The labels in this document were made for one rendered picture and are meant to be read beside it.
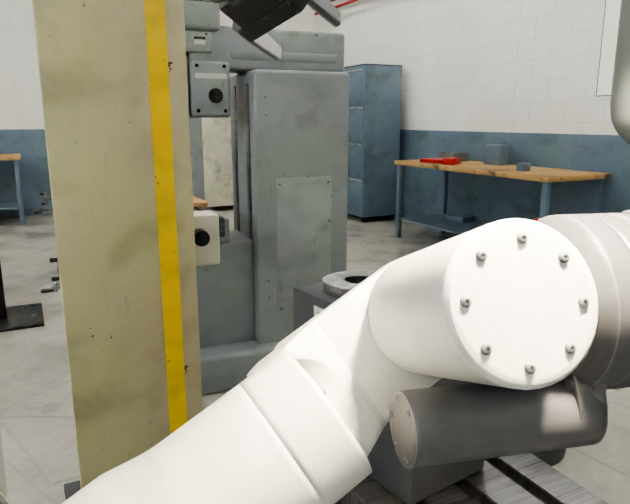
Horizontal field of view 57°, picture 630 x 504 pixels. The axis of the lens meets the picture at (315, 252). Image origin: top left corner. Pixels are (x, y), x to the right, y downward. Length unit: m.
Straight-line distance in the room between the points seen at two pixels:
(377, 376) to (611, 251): 0.13
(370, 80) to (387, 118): 0.53
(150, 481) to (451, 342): 0.13
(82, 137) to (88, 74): 0.18
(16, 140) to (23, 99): 0.57
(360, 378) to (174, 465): 0.11
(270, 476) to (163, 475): 0.04
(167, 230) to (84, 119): 0.41
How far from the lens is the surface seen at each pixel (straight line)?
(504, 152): 6.19
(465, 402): 0.28
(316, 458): 0.24
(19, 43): 9.21
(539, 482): 0.74
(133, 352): 2.03
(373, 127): 7.63
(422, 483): 0.66
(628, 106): 0.39
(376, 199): 7.73
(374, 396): 0.31
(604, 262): 0.28
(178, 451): 0.25
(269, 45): 0.86
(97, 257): 1.93
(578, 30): 6.08
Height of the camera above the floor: 1.33
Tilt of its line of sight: 13 degrees down
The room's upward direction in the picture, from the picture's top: straight up
